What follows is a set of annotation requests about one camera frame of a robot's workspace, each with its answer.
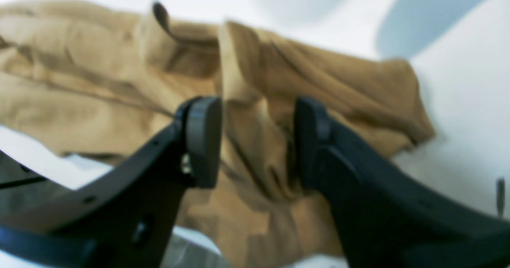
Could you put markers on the tan t-shirt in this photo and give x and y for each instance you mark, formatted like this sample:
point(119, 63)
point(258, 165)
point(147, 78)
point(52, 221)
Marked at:
point(87, 80)

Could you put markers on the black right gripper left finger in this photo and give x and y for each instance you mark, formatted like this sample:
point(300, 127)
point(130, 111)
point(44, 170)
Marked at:
point(125, 218)

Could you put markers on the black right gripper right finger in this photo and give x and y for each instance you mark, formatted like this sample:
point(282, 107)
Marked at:
point(384, 218)

